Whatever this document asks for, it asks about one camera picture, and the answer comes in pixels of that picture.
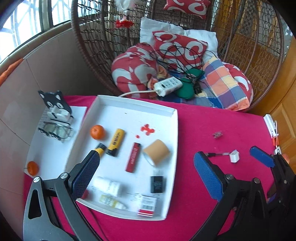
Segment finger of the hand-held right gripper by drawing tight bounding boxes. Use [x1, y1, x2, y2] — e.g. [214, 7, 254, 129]
[249, 146, 296, 184]
[266, 171, 292, 210]

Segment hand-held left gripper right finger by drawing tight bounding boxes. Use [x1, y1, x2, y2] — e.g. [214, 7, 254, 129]
[194, 151, 271, 241]

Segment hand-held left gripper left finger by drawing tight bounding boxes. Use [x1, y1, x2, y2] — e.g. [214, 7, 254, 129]
[23, 149, 100, 241]

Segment black pen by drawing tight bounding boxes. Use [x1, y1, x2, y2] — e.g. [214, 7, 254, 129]
[205, 152, 232, 158]

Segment small yellow black object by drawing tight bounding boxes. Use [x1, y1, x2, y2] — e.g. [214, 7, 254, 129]
[95, 142, 107, 156]

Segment white charger cube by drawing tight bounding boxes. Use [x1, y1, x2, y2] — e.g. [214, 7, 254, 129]
[229, 150, 240, 164]

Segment red lighter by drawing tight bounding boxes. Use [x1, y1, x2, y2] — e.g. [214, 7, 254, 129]
[125, 142, 141, 173]

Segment black charger plug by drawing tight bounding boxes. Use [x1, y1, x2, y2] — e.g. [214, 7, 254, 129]
[150, 170, 166, 193]

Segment white cardboard tray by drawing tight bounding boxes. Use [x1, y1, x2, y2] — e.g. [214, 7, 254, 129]
[64, 95, 179, 220]

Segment white pill bottle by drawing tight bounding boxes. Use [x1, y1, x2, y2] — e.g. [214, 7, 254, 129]
[92, 176, 122, 197]

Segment white power bank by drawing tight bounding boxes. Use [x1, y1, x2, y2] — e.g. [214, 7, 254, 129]
[264, 113, 279, 137]

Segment white paper sheet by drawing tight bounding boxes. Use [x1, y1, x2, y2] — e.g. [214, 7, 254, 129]
[24, 105, 88, 181]

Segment small eye drop bottle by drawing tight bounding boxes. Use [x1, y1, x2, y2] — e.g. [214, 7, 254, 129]
[99, 194, 127, 210]

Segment tangerine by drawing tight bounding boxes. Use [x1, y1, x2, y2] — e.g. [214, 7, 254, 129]
[90, 125, 105, 140]
[27, 161, 39, 175]

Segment yellow lighter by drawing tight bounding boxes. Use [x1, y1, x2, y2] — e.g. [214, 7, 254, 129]
[106, 128, 125, 157]

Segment wooden cabinet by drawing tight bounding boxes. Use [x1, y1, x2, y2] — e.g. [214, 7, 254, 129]
[208, 0, 296, 149]

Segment brown tape roll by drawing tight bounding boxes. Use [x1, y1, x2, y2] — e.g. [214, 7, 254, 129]
[143, 139, 170, 167]

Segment pink tablecloth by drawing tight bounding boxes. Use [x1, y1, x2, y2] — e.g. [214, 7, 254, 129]
[23, 95, 292, 241]

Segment red white medicine box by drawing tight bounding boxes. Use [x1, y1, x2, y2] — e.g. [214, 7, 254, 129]
[137, 196, 158, 218]

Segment cat shaped phone holder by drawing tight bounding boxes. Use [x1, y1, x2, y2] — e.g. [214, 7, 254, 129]
[38, 90, 74, 121]

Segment round red white pillow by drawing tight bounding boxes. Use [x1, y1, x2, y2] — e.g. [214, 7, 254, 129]
[224, 63, 254, 109]

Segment blue checked cushion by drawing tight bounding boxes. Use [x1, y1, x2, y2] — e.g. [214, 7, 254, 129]
[159, 91, 223, 109]

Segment plaid pillow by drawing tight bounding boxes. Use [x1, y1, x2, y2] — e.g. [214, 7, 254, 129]
[203, 57, 251, 111]

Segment green cloth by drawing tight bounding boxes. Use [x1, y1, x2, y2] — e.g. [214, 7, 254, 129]
[174, 68, 205, 100]

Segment white power strip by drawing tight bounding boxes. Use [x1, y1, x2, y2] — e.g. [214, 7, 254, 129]
[118, 77, 183, 98]

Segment big red white pillow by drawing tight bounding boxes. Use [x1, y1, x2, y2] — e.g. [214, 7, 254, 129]
[111, 43, 162, 93]

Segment orange cloth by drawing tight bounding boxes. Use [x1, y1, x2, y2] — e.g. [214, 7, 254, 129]
[0, 58, 23, 86]

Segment flat red white pillow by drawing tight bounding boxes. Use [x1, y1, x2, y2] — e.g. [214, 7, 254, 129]
[152, 31, 208, 70]

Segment brown wicker hanging chair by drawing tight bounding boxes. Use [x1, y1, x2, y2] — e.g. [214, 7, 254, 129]
[70, 0, 286, 112]

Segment red hanging ornament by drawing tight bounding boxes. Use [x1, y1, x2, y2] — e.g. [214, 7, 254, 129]
[115, 19, 134, 29]

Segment window with grille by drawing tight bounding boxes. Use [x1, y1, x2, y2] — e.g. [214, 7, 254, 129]
[0, 0, 74, 62]

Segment small red white pillow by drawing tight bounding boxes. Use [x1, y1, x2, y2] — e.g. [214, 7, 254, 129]
[164, 0, 211, 20]

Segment black frame glasses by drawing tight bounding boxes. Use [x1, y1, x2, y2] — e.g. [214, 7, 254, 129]
[38, 120, 74, 143]

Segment black cables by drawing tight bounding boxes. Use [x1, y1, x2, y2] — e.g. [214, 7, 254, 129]
[150, 43, 206, 81]

